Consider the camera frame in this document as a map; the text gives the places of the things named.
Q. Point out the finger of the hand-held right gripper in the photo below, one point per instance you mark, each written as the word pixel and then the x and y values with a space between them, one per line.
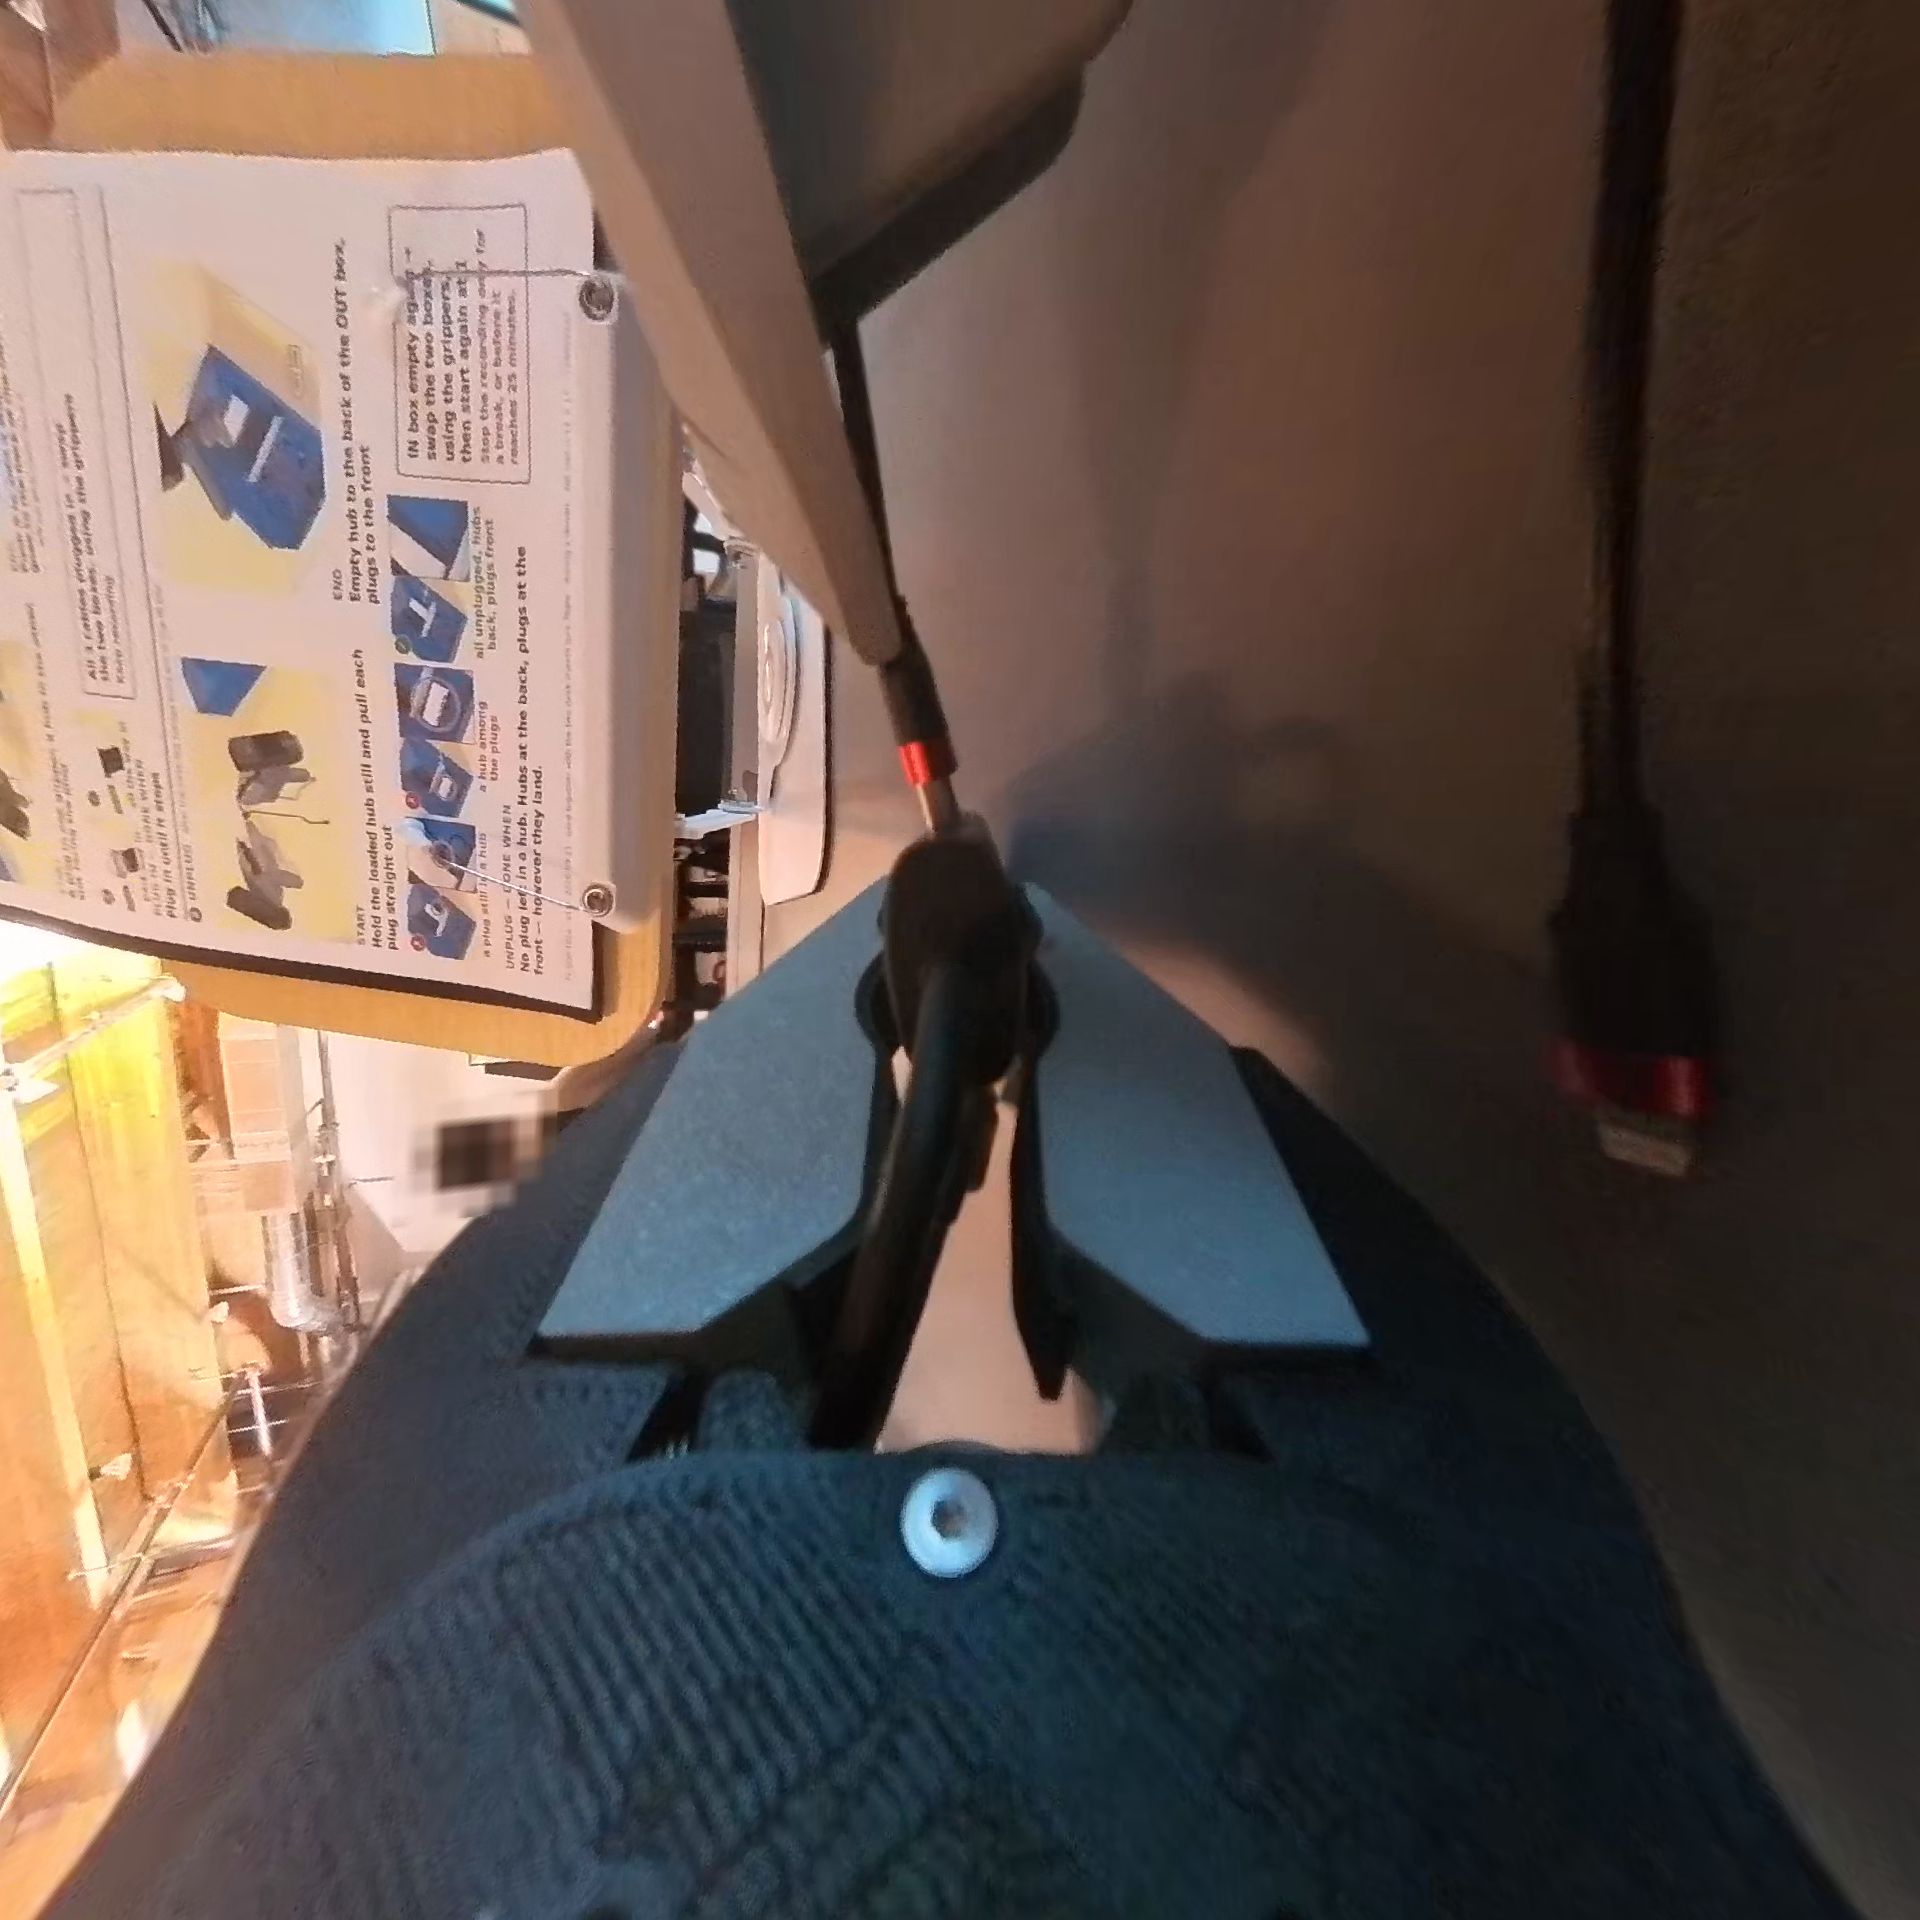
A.
pixel 929 88
pixel 705 224

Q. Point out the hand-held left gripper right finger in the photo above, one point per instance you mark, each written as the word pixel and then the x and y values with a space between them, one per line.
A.
pixel 1183 1184

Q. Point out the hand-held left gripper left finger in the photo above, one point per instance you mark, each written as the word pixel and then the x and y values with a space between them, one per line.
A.
pixel 720 1184

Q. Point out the grey usb hub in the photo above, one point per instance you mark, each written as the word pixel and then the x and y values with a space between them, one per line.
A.
pixel 960 915

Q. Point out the white sheet holder bar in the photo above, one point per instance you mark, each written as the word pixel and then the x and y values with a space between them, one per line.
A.
pixel 639 600

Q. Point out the instruction sheet on wooden stand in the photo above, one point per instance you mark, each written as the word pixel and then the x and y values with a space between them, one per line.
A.
pixel 300 102

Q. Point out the white stand base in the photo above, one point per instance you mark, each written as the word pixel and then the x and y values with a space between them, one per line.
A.
pixel 795 750

